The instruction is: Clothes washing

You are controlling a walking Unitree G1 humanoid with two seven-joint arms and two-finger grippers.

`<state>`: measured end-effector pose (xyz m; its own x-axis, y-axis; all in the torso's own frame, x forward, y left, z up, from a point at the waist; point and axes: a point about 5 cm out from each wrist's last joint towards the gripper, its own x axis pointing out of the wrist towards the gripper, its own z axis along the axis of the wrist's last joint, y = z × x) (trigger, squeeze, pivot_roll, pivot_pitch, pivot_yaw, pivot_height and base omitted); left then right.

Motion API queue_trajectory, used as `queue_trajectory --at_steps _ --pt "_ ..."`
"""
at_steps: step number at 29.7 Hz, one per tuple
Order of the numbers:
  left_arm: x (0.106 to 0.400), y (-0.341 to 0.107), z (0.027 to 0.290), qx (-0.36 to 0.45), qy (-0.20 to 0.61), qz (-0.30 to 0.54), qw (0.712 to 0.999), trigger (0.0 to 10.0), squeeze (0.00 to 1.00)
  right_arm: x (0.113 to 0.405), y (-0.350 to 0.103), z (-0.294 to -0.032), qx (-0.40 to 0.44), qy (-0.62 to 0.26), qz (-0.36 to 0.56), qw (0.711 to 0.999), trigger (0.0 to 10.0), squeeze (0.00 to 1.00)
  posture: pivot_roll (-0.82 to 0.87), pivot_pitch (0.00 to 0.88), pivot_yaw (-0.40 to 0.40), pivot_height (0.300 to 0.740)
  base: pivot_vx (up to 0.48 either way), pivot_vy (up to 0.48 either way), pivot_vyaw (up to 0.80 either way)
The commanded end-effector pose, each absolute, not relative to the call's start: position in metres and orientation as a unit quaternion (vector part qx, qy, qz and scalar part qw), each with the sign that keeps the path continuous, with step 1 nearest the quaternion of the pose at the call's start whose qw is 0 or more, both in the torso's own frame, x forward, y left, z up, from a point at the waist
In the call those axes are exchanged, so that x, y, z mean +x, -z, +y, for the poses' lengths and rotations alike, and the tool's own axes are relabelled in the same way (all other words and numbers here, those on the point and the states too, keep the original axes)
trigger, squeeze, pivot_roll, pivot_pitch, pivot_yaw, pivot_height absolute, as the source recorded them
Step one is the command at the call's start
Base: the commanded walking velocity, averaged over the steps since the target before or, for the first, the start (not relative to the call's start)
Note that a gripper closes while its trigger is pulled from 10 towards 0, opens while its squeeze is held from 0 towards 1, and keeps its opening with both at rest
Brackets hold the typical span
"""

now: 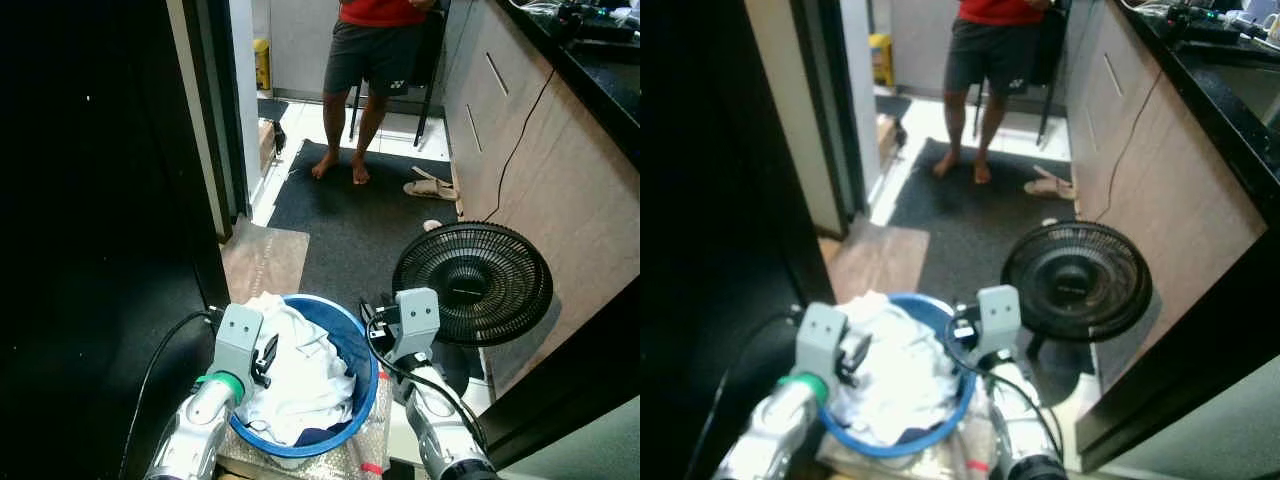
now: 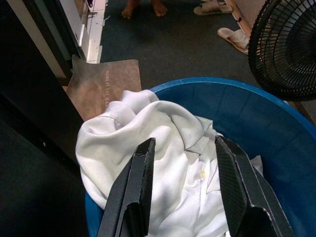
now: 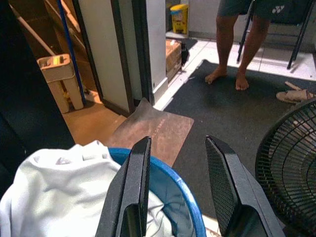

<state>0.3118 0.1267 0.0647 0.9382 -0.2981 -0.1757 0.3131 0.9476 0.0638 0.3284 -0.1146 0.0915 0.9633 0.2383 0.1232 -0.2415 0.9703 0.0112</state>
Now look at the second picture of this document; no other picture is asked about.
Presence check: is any black floor fan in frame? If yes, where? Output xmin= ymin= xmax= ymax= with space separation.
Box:
xmin=248 ymin=0 xmax=316 ymax=102

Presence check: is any beige slipper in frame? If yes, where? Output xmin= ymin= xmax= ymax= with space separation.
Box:
xmin=193 ymin=0 xmax=234 ymax=16
xmin=217 ymin=27 xmax=250 ymax=55

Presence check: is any dark cabinet panel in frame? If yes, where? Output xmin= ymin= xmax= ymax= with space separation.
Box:
xmin=0 ymin=0 xmax=87 ymax=237

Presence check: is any wooden plank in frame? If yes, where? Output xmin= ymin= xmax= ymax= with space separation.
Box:
xmin=224 ymin=0 xmax=252 ymax=38

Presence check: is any white shelf unit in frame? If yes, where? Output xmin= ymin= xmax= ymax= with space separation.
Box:
xmin=59 ymin=0 xmax=104 ymax=63

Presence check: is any white shirt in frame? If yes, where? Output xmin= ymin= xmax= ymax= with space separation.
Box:
xmin=75 ymin=89 xmax=264 ymax=237

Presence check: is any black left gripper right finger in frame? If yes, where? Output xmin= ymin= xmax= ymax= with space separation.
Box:
xmin=214 ymin=135 xmax=296 ymax=237

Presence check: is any brown dog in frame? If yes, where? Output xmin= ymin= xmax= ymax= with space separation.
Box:
xmin=121 ymin=0 xmax=168 ymax=19

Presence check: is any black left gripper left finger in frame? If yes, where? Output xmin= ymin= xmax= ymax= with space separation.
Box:
xmin=97 ymin=137 xmax=157 ymax=237

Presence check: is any blue plastic basin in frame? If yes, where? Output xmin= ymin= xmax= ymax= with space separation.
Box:
xmin=84 ymin=77 xmax=316 ymax=237

